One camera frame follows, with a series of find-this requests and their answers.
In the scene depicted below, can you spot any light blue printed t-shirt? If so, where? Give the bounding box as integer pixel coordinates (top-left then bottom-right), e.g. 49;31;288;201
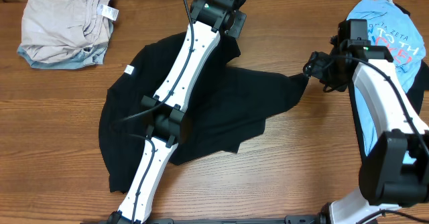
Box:
346;0;426;166

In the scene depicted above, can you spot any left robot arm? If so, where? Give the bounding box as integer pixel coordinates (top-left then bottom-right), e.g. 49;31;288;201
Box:
107;0;247;223

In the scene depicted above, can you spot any black t-shirt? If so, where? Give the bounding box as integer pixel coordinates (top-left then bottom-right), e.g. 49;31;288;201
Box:
99;33;308;192

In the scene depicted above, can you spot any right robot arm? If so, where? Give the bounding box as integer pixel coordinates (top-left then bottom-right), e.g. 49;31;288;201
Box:
303;19;428;223

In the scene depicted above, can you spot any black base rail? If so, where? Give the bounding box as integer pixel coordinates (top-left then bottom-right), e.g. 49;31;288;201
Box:
80;214;332;224

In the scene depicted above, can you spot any black garment under blue shirt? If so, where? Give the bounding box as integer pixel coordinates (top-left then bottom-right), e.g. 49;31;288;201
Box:
337;3;429;161

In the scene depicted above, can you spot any folded light denim garment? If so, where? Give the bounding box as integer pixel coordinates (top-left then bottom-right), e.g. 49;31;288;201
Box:
17;19;115;70

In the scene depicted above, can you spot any folded beige garment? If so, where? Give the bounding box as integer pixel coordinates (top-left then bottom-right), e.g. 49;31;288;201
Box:
19;0;119;63

